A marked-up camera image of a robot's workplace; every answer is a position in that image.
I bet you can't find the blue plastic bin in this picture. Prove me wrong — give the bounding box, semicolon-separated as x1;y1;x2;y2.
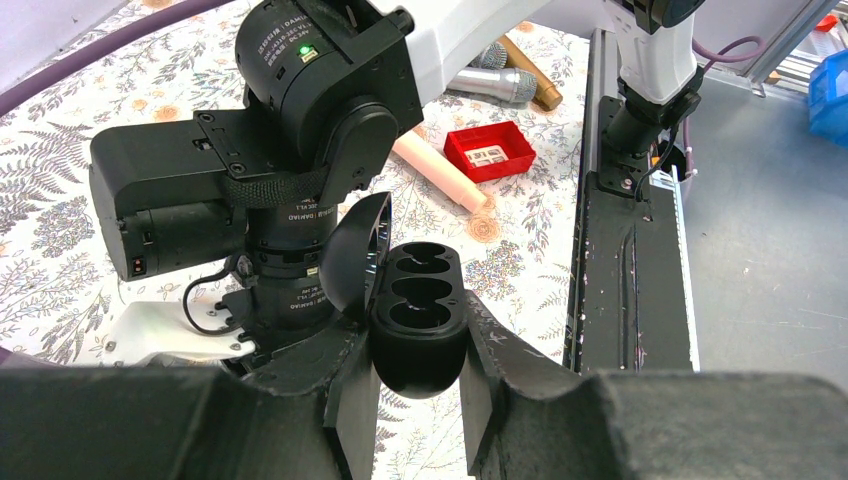
808;50;847;148

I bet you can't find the red plastic bin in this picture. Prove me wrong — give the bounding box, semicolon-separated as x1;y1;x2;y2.
443;121;537;183

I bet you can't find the black earbud charging case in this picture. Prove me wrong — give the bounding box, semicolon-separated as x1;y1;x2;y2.
318;192;469;399

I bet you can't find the gold microphone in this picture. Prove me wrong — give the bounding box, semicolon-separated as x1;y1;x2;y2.
498;35;563;111

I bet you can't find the floral patterned mat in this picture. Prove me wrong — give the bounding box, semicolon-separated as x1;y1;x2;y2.
1;1;589;368

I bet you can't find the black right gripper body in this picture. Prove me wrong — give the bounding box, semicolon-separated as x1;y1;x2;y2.
90;1;422;341

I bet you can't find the grey microphone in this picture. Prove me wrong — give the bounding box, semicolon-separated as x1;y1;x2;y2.
447;67;536;104

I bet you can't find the white slotted cable duct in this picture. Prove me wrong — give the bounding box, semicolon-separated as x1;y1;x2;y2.
650;166;701;372

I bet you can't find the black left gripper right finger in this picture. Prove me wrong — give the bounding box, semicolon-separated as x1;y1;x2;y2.
459;293;847;479

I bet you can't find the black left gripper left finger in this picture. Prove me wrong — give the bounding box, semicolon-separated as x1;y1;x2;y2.
1;326;379;479

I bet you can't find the pink cylindrical tube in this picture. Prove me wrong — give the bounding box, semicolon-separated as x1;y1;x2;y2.
392;131;487;214

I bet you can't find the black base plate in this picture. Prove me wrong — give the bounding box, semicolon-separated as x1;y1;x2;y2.
563;29;693;374

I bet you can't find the aluminium frame rail right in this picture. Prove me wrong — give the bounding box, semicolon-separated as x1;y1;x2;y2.
738;0;839;84

